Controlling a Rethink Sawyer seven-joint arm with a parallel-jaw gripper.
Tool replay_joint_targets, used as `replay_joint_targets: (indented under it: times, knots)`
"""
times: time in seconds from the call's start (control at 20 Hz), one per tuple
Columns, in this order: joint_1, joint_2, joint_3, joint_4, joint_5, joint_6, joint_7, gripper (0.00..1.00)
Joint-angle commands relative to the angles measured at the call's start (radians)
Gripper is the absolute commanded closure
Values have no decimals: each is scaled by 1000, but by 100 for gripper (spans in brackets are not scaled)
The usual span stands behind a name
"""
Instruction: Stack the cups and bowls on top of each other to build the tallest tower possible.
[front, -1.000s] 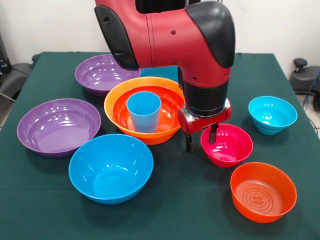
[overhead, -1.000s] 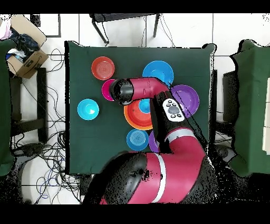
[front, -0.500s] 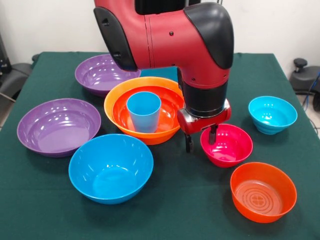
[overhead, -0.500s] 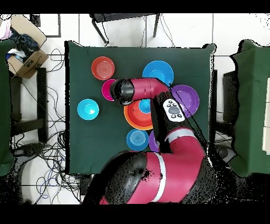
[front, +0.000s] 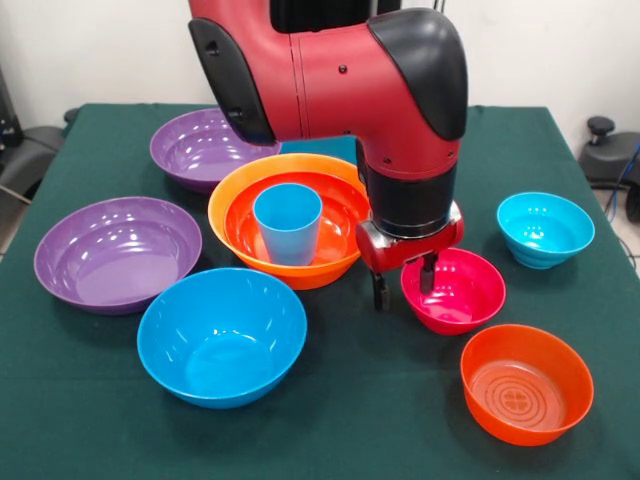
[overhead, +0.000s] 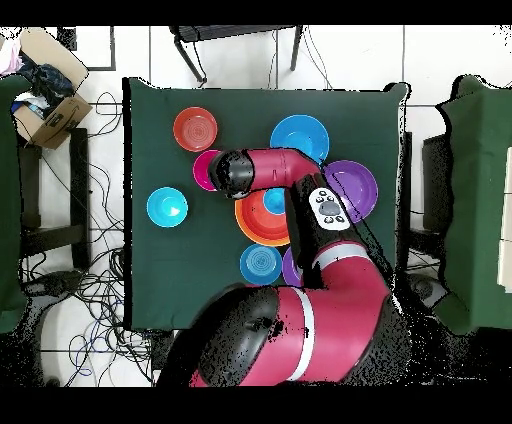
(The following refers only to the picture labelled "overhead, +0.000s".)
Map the glossy red bowl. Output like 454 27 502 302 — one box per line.
238 189 290 241

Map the blue cup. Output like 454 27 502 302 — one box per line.
262 187 287 216

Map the blue bowl with ring pattern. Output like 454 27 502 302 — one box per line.
239 243 284 287

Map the magenta bowl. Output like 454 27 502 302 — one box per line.
192 149 222 192

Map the large blue bowl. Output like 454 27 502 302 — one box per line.
269 114 331 166

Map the orange bowl with ring pattern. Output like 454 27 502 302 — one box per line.
172 106 219 154

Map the large orange bowl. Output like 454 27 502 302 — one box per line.
234 187 292 248

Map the purple bowl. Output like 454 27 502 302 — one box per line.
322 159 379 224
281 246 304 288

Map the cyan ribbed bowl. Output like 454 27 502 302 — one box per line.
146 186 189 229

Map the dark green tablecloth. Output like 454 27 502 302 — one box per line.
121 75 411 333

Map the black power adapter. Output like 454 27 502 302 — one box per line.
151 329 176 371

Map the black bench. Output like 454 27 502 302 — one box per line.
17 127 92 271

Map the black metal chair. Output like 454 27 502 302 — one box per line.
168 24 305 85

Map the cardboard box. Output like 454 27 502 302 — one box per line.
11 26 94 150

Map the green cloth covered table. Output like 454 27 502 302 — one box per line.
435 74 512 337
0 73 31 335

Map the dark blue cloth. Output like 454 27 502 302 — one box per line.
17 53 77 109

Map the white box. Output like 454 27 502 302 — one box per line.
496 146 512 293

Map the black floor box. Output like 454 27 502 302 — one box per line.
56 26 78 52

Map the pale pink cloth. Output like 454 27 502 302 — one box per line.
0 37 25 77

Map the tangle of black cables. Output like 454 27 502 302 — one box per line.
19 91 177 388

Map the dark grey pedestal foot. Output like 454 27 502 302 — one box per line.
405 273 451 311
23 269 87 299

